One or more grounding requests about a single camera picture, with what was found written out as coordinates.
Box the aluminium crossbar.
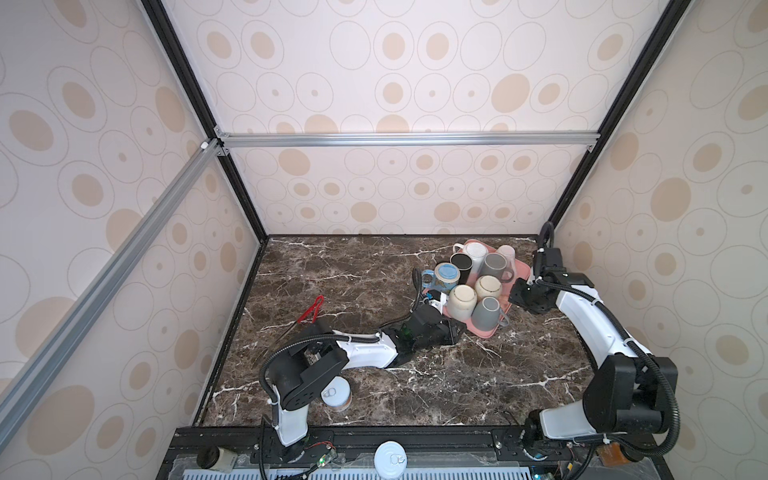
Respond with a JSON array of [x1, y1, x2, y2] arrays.
[[221, 130, 600, 149], [1, 138, 223, 448]]

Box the grey mug upright handle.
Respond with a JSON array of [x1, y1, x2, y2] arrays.
[[480, 252, 515, 284]]

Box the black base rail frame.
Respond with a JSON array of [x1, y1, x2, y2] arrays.
[[157, 425, 672, 479]]

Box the black mug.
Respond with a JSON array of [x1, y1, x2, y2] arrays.
[[450, 252, 473, 285]]

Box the back aluminium crossbar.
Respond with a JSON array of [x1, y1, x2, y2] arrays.
[[221, 130, 600, 149]]

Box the left aluminium crossbar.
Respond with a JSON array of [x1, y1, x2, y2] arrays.
[[1, 138, 223, 448]]

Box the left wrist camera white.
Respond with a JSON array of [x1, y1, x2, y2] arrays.
[[424, 289, 448, 314]]

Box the pink plastic tray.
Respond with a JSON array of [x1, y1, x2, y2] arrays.
[[443, 240, 531, 339]]

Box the cream and pink mug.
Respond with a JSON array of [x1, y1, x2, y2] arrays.
[[474, 275, 502, 301]]

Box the white can on rail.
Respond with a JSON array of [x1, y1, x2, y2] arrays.
[[374, 441, 408, 480]]

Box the orange label tin can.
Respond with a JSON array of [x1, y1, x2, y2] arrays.
[[321, 376, 352, 411]]

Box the red handled metal tongs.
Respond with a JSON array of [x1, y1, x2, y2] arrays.
[[279, 295, 325, 340]]

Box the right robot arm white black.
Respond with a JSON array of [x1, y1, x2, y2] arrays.
[[510, 244, 682, 456]]

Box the grey mug white interior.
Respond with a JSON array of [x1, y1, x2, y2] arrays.
[[471, 297, 510, 333]]

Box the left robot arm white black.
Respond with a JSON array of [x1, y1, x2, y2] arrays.
[[259, 304, 467, 447]]

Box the cream speckled mug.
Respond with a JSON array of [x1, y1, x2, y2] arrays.
[[446, 285, 477, 322]]

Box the brown bottle on rail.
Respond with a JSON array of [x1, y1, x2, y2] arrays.
[[597, 443, 623, 467]]

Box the blue butterfly mug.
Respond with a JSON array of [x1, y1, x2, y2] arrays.
[[421, 262, 461, 294]]

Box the pale pink mug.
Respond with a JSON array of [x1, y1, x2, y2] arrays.
[[496, 245, 516, 270]]

